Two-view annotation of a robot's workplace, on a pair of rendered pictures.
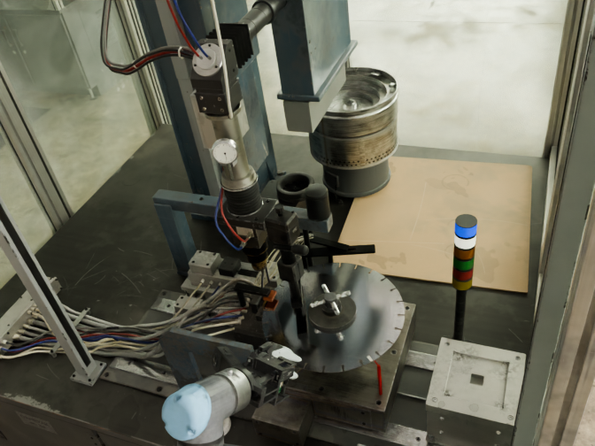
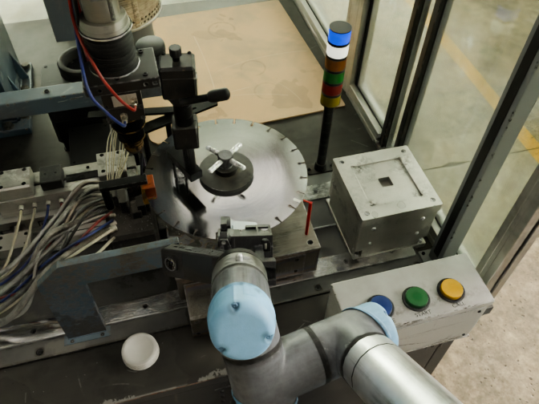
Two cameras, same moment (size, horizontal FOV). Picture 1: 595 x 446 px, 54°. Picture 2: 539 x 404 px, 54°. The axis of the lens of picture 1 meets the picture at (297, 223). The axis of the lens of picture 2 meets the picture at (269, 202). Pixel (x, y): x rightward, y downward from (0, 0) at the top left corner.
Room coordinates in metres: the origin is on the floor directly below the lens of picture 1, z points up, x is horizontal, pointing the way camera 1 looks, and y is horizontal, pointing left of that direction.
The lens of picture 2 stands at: (0.33, 0.39, 1.74)
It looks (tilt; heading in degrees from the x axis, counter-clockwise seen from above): 50 degrees down; 316
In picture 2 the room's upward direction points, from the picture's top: 2 degrees clockwise
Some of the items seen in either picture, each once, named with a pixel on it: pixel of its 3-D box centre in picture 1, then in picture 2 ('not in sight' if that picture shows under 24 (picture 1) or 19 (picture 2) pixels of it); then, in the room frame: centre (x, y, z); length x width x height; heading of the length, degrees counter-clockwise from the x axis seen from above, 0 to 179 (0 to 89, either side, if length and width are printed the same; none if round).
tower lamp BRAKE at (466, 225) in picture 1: (466, 226); (339, 33); (0.92, -0.35, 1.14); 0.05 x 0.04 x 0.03; 153
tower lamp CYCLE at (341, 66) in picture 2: (464, 248); (335, 60); (0.92, -0.35, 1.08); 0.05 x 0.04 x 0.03; 153
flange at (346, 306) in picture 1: (331, 308); (225, 168); (0.92, -0.05, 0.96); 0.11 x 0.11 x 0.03
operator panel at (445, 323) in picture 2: not in sight; (403, 311); (0.50, -0.14, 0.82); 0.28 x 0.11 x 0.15; 63
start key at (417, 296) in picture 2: not in sight; (415, 299); (0.49, -0.14, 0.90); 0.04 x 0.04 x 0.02
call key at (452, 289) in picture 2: not in sight; (451, 290); (0.46, -0.20, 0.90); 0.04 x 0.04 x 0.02
